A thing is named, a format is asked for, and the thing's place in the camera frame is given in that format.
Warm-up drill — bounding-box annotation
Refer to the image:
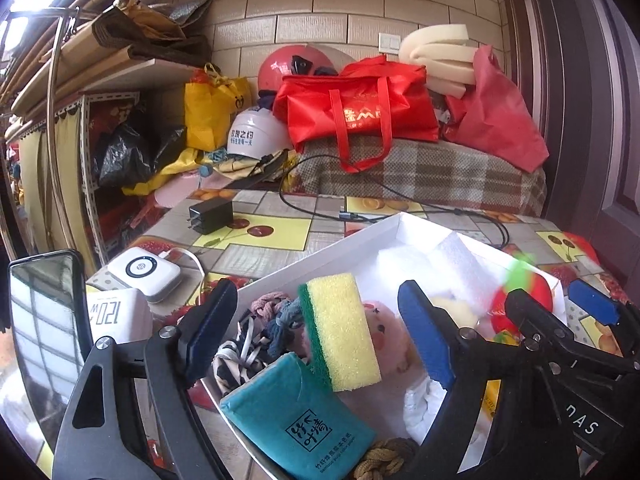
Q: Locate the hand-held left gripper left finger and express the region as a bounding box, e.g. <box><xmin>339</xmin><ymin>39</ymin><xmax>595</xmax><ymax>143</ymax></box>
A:
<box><xmin>52</xmin><ymin>278</ymin><xmax>240</xmax><ymax>480</ymax></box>

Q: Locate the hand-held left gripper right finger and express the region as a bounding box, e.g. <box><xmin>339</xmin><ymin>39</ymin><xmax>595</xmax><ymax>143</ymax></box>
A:
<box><xmin>397</xmin><ymin>280</ymin><xmax>576</xmax><ymax>480</ymax></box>

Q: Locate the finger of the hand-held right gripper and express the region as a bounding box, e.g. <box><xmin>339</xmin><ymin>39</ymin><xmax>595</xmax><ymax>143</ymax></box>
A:
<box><xmin>504</xmin><ymin>289</ymin><xmax>626</xmax><ymax>366</ymax></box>
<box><xmin>568</xmin><ymin>279</ymin><xmax>640</xmax><ymax>341</ymax></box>

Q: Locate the red tomato soft toy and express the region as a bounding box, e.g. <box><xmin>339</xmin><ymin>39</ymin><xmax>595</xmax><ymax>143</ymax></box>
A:
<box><xmin>490</xmin><ymin>255</ymin><xmax>555</xmax><ymax>336</ymax></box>

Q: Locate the plain yellow sponge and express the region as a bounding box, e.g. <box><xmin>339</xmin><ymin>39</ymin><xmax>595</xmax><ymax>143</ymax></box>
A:
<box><xmin>431</xmin><ymin>296</ymin><xmax>481</xmax><ymax>333</ymax></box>

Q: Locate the zebra striped scrunchie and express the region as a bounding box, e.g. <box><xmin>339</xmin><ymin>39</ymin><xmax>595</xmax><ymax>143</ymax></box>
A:
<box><xmin>212</xmin><ymin>310</ymin><xmax>281</xmax><ymax>396</ymax></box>

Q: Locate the pink scrunchie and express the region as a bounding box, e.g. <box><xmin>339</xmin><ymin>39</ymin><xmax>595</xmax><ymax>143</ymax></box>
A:
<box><xmin>250</xmin><ymin>291</ymin><xmax>296</xmax><ymax>318</ymax></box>

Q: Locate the yellow and green sponge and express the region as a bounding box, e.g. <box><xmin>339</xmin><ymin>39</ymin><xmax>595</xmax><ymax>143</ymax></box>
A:
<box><xmin>298</xmin><ymin>272</ymin><xmax>382</xmax><ymax>393</ymax></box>

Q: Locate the white cardboard box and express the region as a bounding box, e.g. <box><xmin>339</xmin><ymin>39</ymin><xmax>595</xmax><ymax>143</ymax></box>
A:
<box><xmin>200</xmin><ymin>211</ymin><xmax>568</xmax><ymax>480</ymax></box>

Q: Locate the pink plush toy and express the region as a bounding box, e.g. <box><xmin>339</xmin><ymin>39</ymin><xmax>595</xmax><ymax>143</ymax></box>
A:
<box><xmin>300</xmin><ymin>300</ymin><xmax>416</xmax><ymax>376</ymax></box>

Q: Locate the white foam block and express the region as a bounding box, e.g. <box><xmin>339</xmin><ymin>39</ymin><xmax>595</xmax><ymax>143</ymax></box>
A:
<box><xmin>427</xmin><ymin>231</ymin><xmax>503</xmax><ymax>313</ymax></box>

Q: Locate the white cloth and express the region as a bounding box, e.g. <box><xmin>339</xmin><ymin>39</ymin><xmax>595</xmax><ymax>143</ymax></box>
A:
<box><xmin>402</xmin><ymin>375</ymin><xmax>451</xmax><ymax>443</ymax></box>

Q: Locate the white round button device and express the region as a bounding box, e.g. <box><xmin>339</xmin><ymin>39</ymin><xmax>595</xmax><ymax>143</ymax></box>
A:
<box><xmin>107</xmin><ymin>247</ymin><xmax>182</xmax><ymax>304</ymax></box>

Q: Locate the white charger box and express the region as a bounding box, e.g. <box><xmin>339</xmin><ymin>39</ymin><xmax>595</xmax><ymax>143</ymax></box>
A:
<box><xmin>86</xmin><ymin>287</ymin><xmax>153</xmax><ymax>346</ymax></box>

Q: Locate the blue grey scrunchie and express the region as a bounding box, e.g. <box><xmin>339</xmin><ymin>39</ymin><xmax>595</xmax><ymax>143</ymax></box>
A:
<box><xmin>262</xmin><ymin>300</ymin><xmax>311</xmax><ymax>361</ymax></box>

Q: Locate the teal cloth pouch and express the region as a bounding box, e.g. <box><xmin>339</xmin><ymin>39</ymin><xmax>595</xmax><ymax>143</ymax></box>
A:
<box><xmin>220</xmin><ymin>352</ymin><xmax>377</xmax><ymax>480</ymax></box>

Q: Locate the black power adapter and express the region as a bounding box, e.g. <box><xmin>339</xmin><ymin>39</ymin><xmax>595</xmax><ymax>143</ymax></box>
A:
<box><xmin>187</xmin><ymin>198</ymin><xmax>234</xmax><ymax>236</ymax></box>

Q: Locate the fruit print tablecloth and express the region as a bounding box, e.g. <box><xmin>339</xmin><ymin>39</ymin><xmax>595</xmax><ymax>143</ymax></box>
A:
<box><xmin>0</xmin><ymin>187</ymin><xmax>631</xmax><ymax>480</ymax></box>

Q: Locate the pale pink object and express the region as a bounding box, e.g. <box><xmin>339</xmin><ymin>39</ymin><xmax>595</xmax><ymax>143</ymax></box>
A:
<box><xmin>155</xmin><ymin>175</ymin><xmax>201</xmax><ymax>208</ymax></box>

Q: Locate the plaid blanket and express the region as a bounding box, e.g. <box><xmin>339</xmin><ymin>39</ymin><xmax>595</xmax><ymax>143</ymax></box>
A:
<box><xmin>290</xmin><ymin>137</ymin><xmax>547</xmax><ymax>218</ymax></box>

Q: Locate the small mirror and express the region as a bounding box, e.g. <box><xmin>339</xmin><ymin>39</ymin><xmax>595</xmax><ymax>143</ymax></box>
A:
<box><xmin>9</xmin><ymin>250</ymin><xmax>88</xmax><ymax>441</ymax></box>

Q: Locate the yellow cloth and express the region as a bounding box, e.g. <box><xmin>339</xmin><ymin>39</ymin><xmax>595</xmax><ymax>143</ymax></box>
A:
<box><xmin>122</xmin><ymin>147</ymin><xmax>211</xmax><ymax>196</ymax></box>

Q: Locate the black plastic bag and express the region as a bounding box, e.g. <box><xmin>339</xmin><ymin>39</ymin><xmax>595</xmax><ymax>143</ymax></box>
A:
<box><xmin>92</xmin><ymin>120</ymin><xmax>188</xmax><ymax>188</ymax></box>

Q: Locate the light red fabric bag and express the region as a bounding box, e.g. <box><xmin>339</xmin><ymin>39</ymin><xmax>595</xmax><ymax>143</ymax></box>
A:
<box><xmin>442</xmin><ymin>45</ymin><xmax>551</xmax><ymax>173</ymax></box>

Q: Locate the white helmet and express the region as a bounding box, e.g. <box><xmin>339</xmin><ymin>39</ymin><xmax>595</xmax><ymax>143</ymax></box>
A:
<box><xmin>226</xmin><ymin>108</ymin><xmax>296</xmax><ymax>161</ymax></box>

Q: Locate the yellow shelf curtain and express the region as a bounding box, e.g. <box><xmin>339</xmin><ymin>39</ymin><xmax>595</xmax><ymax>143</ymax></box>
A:
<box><xmin>15</xmin><ymin>115</ymin><xmax>96</xmax><ymax>261</ymax></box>

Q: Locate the dark purple door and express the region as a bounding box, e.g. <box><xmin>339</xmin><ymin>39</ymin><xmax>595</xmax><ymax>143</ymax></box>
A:
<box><xmin>492</xmin><ymin>0</ymin><xmax>640</xmax><ymax>286</ymax></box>

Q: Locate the yellow shopping bag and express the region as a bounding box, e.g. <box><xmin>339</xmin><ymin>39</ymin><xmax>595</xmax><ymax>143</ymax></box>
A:
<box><xmin>184</xmin><ymin>62</ymin><xmax>252</xmax><ymax>152</ymax></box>

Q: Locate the red tote bag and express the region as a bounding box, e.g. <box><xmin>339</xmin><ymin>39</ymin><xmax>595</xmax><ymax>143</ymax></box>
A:
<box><xmin>272</xmin><ymin>56</ymin><xmax>441</xmax><ymax>175</ymax></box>

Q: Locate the cream foam roll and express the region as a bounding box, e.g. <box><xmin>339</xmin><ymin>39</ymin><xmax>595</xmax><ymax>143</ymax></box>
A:
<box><xmin>398</xmin><ymin>25</ymin><xmax>483</xmax><ymax>101</ymax></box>

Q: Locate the metal storage shelf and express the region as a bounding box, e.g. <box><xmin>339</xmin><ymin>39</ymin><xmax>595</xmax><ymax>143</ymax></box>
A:
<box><xmin>0</xmin><ymin>55</ymin><xmax>201</xmax><ymax>271</ymax></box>

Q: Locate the red helmet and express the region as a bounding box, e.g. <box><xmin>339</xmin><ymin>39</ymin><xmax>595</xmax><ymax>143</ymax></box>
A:
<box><xmin>257</xmin><ymin>44</ymin><xmax>351</xmax><ymax>106</ymax></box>

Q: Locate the white cable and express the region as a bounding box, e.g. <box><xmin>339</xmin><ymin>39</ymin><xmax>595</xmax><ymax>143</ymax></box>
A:
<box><xmin>170</xmin><ymin>247</ymin><xmax>207</xmax><ymax>286</ymax></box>

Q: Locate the brown braided rope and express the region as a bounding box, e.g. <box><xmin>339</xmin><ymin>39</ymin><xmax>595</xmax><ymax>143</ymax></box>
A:
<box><xmin>354</xmin><ymin>437</ymin><xmax>420</xmax><ymax>480</ymax></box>

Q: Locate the black cable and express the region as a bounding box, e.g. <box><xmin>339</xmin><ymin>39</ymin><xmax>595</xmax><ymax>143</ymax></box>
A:
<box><xmin>279</xmin><ymin>152</ymin><xmax>511</xmax><ymax>251</ymax></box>

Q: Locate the chrome tube frame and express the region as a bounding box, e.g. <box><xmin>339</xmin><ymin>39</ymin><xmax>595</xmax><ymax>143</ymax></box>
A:
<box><xmin>0</xmin><ymin>0</ymin><xmax>126</xmax><ymax>256</ymax></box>

